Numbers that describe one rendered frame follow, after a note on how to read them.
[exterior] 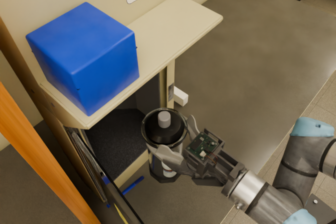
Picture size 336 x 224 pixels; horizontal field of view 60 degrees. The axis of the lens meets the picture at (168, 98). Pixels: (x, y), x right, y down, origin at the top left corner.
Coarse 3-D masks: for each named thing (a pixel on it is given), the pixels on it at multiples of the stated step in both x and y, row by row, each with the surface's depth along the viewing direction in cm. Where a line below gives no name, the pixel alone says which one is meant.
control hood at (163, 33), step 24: (168, 0) 56; (144, 24) 52; (168, 24) 52; (192, 24) 52; (216, 24) 53; (144, 48) 48; (168, 48) 48; (144, 72) 45; (48, 96) 44; (120, 96) 42; (72, 120) 42; (96, 120) 40
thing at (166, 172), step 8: (152, 112) 70; (176, 112) 70; (144, 120) 68; (184, 120) 68; (144, 128) 67; (184, 128) 67; (144, 136) 66; (184, 136) 66; (152, 144) 65; (168, 144) 65; (152, 160) 74; (160, 160) 72; (152, 168) 79; (160, 168) 76; (168, 168) 75; (160, 176) 80; (168, 176) 80
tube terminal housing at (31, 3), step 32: (0, 0) 33; (32, 0) 36; (64, 0) 39; (96, 0) 44; (160, 0) 56; (0, 32) 39; (32, 64) 41; (32, 96) 55; (160, 96) 85; (96, 192) 85
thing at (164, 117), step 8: (160, 112) 64; (168, 112) 65; (152, 120) 67; (160, 120) 64; (168, 120) 64; (176, 120) 67; (152, 128) 65; (160, 128) 65; (168, 128) 65; (176, 128) 65; (152, 136) 65; (160, 136) 64; (168, 136) 64; (176, 136) 65
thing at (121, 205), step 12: (72, 132) 53; (84, 156) 54; (96, 168) 48; (96, 180) 65; (108, 180) 47; (108, 192) 52; (108, 204) 82; (120, 204) 45; (120, 216) 61; (132, 216) 44
